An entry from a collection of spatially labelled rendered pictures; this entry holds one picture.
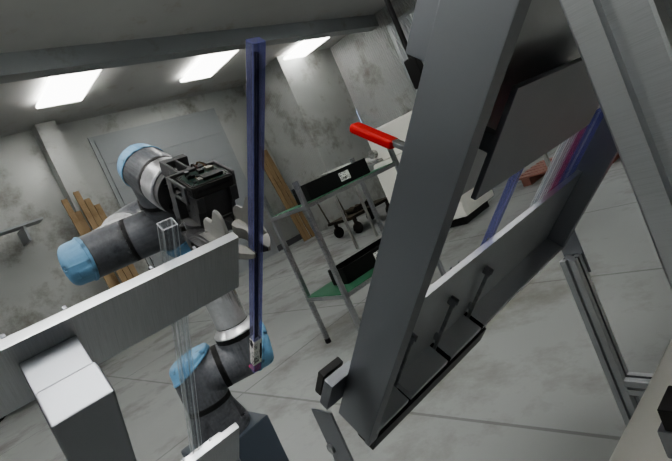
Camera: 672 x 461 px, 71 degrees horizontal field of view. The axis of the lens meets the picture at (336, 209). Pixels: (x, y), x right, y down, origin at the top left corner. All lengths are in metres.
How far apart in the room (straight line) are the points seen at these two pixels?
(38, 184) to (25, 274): 1.38
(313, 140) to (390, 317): 8.91
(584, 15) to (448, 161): 0.17
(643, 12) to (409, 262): 0.30
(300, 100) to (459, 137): 9.21
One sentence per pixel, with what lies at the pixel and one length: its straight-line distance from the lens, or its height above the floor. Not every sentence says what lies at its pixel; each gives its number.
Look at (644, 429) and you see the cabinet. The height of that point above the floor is 0.62.
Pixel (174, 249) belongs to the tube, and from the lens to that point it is 0.43.
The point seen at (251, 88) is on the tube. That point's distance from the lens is 0.44.
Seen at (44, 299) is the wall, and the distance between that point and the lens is 8.28.
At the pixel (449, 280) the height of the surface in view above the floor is 0.84.
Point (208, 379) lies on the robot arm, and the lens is 1.29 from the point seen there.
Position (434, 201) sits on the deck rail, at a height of 1.00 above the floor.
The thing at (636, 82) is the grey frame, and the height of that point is 1.04.
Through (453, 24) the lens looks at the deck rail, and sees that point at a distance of 0.39.
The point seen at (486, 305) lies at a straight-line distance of 0.99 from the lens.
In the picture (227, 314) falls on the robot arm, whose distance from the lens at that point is 1.26.
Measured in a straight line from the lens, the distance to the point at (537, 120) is 0.53.
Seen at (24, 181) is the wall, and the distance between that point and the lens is 8.55.
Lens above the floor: 1.06
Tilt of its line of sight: 4 degrees down
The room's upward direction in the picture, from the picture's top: 24 degrees counter-clockwise
